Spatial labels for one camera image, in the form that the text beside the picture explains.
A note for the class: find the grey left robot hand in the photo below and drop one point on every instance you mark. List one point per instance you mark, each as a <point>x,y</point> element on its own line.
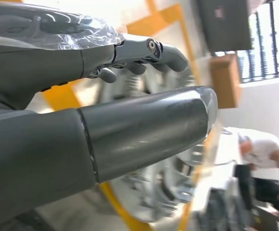
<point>33,153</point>

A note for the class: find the brown cardboard box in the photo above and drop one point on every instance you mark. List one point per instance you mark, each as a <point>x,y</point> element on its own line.
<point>226,81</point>

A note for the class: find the black monitor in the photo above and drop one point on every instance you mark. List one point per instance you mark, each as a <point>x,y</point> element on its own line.
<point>226,28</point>

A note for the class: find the person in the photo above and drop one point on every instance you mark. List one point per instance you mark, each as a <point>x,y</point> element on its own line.
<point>261,153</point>
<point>267,189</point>

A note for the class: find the window with dark bars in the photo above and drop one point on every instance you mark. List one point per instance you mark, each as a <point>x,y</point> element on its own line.
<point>261,41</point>

